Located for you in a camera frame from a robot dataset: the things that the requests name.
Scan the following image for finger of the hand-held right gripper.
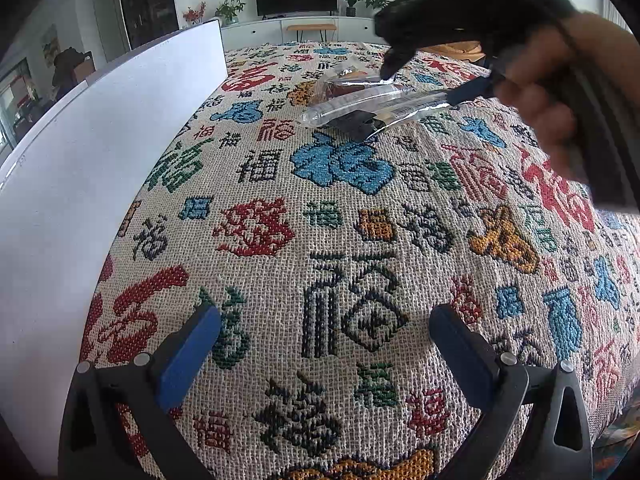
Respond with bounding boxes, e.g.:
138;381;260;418
447;71;501;109
379;34;426;81

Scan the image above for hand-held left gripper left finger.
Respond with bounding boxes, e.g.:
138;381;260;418
59;302;223;480

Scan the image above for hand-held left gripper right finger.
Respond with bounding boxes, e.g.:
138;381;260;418
428;304;593;480

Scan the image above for clear packet with dark snack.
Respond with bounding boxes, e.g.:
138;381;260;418
297;84;453;142

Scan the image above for white cardboard box cork bottom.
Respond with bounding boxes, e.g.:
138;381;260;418
0;17;226;476

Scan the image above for person's right hand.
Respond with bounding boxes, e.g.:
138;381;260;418
492;12;632;183

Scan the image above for orange armchair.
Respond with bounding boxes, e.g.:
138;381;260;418
420;42;486;63

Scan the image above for wooden side table hairpin legs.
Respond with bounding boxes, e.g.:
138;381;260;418
286;22;337;43

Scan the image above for white television cabinet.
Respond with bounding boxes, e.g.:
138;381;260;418
220;14;396;51

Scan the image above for printed woven blanket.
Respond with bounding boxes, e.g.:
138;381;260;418
80;40;640;480

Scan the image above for black display cabinet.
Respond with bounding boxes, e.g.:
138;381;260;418
116;0;180;51

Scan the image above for wooden dining chair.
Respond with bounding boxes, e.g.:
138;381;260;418
74;54;97;85

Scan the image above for framed wall picture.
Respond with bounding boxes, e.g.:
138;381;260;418
40;25;61;68

